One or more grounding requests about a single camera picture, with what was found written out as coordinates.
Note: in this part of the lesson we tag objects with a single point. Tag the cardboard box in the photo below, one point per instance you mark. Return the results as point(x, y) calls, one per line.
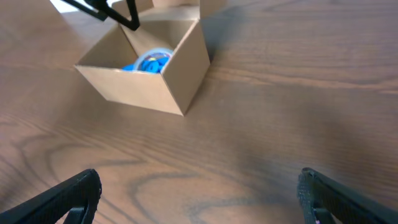
point(174, 25)

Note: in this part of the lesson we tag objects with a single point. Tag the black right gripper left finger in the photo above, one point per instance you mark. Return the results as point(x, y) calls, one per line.
point(76, 198)

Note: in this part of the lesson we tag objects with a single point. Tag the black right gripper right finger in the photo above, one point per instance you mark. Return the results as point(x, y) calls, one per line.
point(324, 200)

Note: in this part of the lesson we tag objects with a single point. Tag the blue plastic tape dispenser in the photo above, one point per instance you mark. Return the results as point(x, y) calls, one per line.
point(151, 65)

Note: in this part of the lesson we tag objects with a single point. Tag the large clear tape roll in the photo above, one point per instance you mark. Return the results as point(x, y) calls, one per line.
point(157, 53)

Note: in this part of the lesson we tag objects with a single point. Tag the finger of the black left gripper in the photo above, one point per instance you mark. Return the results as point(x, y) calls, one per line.
point(103, 11)

